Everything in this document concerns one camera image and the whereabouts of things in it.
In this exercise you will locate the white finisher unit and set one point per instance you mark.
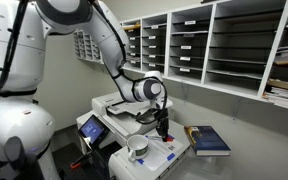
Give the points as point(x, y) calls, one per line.
point(122, 169)

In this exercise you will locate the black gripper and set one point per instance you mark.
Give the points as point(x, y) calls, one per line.
point(162, 127)

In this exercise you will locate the white ceramic mug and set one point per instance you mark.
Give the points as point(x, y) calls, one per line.
point(137, 147)

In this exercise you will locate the printer touchscreen panel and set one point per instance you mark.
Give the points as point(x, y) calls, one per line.
point(93, 132)

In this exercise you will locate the small white sorter shelf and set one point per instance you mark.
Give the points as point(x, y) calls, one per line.
point(85, 48)

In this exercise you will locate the red blue marker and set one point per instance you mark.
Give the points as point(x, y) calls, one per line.
point(167, 139)

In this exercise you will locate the orange handled tool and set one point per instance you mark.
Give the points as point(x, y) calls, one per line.
point(77, 163)

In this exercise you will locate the blue hardcover book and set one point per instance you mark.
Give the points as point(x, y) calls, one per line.
point(205, 141)

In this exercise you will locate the white mail sorter shelf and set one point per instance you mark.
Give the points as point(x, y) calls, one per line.
point(227, 45)

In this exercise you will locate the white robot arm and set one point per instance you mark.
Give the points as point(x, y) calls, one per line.
point(26, 61)

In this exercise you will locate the white paper sheet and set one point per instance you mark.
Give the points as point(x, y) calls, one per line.
point(159, 152)

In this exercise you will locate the white office printer copier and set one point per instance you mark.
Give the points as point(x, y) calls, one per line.
point(122, 119)

